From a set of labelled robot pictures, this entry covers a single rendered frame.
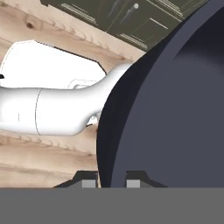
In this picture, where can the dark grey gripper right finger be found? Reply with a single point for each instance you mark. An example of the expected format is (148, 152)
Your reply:
(137, 179)

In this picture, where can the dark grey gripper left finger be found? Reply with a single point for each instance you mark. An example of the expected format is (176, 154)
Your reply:
(87, 179)

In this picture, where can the white rounded tube shape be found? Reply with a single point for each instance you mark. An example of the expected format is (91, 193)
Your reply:
(64, 110)

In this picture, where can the large dark grey round thing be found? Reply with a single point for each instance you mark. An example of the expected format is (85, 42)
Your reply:
(175, 116)

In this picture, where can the dark olive cupboard run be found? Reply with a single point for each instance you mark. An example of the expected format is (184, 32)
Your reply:
(131, 23)

